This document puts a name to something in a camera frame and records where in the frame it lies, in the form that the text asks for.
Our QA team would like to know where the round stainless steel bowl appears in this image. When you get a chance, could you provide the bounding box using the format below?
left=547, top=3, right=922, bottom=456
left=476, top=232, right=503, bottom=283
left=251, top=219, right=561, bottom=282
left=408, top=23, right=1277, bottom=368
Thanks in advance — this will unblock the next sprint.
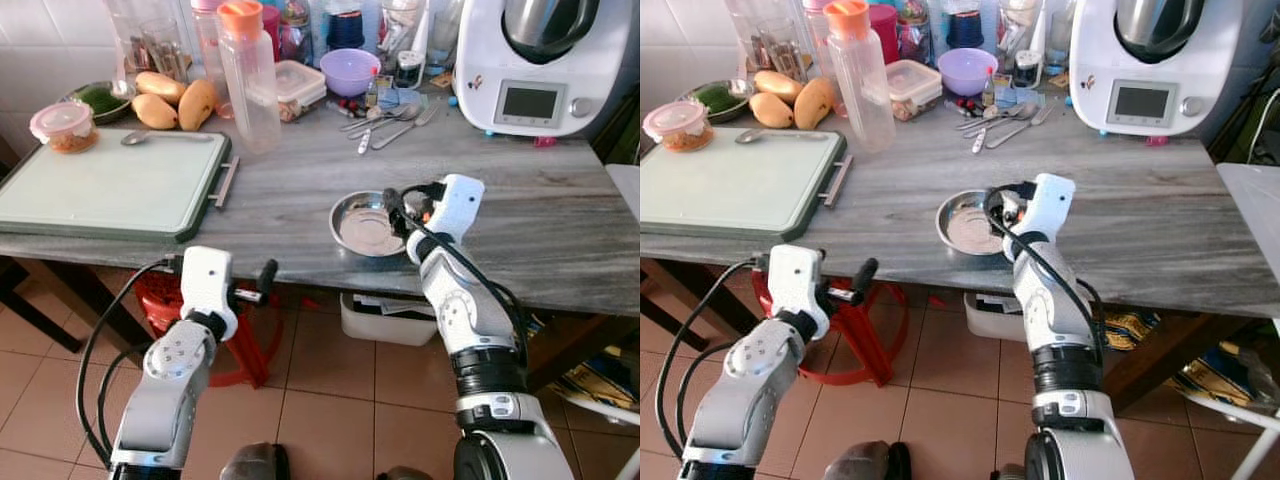
left=329, top=190, right=423, bottom=259
left=935, top=189, right=1013, bottom=257

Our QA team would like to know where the red plastic stool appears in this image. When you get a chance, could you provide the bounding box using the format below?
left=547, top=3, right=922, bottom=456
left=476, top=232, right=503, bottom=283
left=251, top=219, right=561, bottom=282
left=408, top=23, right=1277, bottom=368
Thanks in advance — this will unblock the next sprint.
left=752, top=270, right=907, bottom=388
left=134, top=270, right=285, bottom=390

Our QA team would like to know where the steel fork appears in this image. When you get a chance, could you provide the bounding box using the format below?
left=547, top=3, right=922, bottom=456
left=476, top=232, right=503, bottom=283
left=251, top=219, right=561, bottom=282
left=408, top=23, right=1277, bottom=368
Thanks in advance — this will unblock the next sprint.
left=369, top=104, right=442, bottom=152
left=985, top=103, right=1059, bottom=151

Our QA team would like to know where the large steel spoon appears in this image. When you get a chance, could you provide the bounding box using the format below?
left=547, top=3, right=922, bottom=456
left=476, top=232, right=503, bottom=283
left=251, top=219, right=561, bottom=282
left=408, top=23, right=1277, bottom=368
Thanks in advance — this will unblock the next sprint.
left=955, top=102, right=1039, bottom=136
left=340, top=103, right=423, bottom=138

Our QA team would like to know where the white plastic storage bin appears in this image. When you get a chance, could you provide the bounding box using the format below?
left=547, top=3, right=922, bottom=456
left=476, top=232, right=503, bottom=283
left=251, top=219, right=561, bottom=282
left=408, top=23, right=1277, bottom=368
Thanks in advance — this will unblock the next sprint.
left=962, top=291, right=1023, bottom=344
left=339, top=291, right=439, bottom=348

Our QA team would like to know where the purple plastic bowl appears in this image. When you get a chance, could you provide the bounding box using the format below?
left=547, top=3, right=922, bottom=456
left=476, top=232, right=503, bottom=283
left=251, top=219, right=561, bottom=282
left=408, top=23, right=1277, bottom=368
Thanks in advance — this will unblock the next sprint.
left=319, top=48, right=383, bottom=99
left=936, top=48, right=1000, bottom=98

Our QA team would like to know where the clear square food container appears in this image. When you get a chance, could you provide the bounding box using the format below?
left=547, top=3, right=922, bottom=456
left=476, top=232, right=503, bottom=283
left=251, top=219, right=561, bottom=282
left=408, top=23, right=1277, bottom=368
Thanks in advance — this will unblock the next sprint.
left=270, top=60, right=329, bottom=124
left=885, top=59, right=944, bottom=122

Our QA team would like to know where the white kitchen cooking machine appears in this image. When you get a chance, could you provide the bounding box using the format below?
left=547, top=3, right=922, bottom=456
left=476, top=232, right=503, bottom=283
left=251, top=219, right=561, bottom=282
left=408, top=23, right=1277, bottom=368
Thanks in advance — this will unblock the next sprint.
left=454, top=0, right=627, bottom=139
left=1067, top=0, right=1247, bottom=139

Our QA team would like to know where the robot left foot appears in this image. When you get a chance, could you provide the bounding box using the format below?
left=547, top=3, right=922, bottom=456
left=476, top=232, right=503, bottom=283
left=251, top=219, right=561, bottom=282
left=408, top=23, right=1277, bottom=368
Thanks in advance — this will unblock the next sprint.
left=824, top=440, right=913, bottom=480
left=219, top=442, right=292, bottom=480

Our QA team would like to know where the yellow mango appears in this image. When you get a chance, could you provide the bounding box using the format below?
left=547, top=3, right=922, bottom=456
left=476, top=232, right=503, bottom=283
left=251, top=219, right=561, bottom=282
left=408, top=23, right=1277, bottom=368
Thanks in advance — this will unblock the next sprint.
left=178, top=78, right=220, bottom=133
left=754, top=70, right=805, bottom=105
left=135, top=70, right=189, bottom=106
left=794, top=77, right=838, bottom=132
left=748, top=93, right=797, bottom=130
left=131, top=93, right=180, bottom=131

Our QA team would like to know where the dark blue cup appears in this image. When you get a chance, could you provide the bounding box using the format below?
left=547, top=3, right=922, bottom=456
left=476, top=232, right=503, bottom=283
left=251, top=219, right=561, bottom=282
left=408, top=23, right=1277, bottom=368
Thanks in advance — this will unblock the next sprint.
left=945, top=8, right=986, bottom=51
left=326, top=8, right=367, bottom=51

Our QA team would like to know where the clear bottle with orange cap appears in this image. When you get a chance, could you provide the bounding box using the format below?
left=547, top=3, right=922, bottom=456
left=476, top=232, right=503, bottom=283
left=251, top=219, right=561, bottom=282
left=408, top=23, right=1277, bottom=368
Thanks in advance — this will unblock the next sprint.
left=822, top=0, right=899, bottom=155
left=216, top=0, right=284, bottom=156

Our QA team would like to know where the magenta plastic cup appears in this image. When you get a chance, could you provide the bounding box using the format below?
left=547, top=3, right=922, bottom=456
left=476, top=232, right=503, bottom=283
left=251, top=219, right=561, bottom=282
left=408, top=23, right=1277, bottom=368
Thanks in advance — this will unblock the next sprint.
left=868, top=3, right=901, bottom=65
left=260, top=4, right=284, bottom=63

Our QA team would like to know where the plate of green leaves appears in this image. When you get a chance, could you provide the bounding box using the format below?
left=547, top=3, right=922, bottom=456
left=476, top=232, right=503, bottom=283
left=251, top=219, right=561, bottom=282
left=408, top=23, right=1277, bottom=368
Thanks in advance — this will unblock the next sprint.
left=64, top=81, right=137, bottom=127
left=690, top=81, right=755, bottom=124

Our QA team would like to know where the pink-lidded plastic food tub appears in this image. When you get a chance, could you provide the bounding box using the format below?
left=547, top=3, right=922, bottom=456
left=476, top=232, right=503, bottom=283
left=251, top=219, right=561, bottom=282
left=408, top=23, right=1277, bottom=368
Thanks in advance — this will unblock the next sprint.
left=642, top=100, right=716, bottom=154
left=28, top=100, right=101, bottom=155

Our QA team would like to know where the clear bottle with pink cap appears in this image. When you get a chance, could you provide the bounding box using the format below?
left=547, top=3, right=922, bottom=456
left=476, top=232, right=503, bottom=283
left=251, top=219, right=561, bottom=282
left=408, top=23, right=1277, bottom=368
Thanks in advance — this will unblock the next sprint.
left=190, top=0, right=236, bottom=121
left=803, top=0, right=841, bottom=101

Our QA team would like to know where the clear glass jar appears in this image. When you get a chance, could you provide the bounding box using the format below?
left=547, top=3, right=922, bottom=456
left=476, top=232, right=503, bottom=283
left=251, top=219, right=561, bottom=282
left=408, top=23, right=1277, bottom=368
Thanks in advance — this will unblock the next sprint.
left=104, top=0, right=193, bottom=83
left=726, top=0, right=807, bottom=79

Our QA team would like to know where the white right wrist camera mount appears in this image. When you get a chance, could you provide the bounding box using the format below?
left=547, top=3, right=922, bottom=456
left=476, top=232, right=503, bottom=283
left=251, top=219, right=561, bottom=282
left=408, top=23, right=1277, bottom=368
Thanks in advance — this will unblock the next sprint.
left=1002, top=173, right=1078, bottom=263
left=407, top=174, right=487, bottom=265

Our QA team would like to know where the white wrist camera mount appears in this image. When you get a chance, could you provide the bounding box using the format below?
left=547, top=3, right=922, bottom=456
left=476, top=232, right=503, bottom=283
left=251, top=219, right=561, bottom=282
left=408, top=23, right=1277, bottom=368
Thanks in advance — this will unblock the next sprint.
left=180, top=246, right=239, bottom=342
left=407, top=174, right=487, bottom=265
left=1002, top=173, right=1078, bottom=263
left=767, top=244, right=832, bottom=342

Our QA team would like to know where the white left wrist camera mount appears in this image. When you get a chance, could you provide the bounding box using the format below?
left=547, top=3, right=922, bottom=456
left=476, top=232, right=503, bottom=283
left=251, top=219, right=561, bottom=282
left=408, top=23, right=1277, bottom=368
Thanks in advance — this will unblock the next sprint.
left=767, top=244, right=832, bottom=342
left=180, top=246, right=239, bottom=342

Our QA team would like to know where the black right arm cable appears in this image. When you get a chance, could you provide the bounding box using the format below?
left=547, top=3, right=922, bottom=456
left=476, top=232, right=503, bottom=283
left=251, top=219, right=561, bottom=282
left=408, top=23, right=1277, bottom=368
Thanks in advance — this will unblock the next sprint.
left=982, top=183, right=1107, bottom=353
left=384, top=183, right=529, bottom=353

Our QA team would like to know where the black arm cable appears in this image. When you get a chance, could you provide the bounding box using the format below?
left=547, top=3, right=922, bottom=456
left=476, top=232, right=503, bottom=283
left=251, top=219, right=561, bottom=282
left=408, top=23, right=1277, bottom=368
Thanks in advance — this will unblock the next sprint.
left=654, top=257, right=773, bottom=461
left=384, top=183, right=529, bottom=353
left=982, top=183, right=1107, bottom=353
left=74, top=257, right=187, bottom=468

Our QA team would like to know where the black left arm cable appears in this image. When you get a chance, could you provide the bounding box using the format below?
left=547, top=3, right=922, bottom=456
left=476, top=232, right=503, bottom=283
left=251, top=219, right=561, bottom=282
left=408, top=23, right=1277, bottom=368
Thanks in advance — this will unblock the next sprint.
left=74, top=257, right=187, bottom=468
left=654, top=257, right=773, bottom=461

